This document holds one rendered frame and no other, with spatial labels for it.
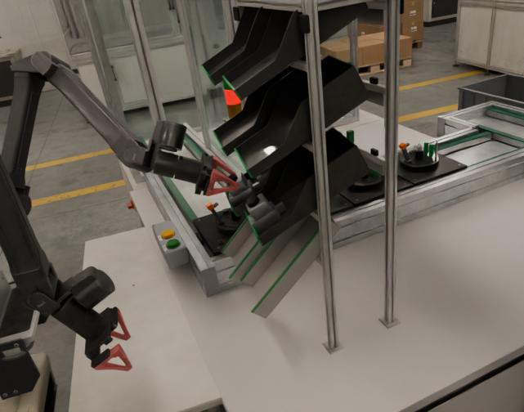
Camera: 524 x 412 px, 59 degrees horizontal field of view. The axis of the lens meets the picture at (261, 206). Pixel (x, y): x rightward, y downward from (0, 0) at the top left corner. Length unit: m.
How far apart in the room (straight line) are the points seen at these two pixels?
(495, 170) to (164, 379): 1.34
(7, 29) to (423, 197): 8.58
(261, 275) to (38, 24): 8.56
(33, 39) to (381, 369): 8.89
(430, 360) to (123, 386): 0.74
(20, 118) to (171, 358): 0.74
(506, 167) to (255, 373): 1.23
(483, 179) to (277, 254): 0.95
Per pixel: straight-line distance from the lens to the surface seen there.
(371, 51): 7.10
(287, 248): 1.16
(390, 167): 1.02
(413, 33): 8.55
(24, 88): 1.40
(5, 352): 1.24
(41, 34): 9.49
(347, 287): 1.39
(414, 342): 1.24
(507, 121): 2.45
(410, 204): 1.66
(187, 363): 1.25
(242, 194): 1.13
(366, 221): 1.57
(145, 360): 1.29
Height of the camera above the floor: 1.74
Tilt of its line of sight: 29 degrees down
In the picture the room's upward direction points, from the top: 8 degrees counter-clockwise
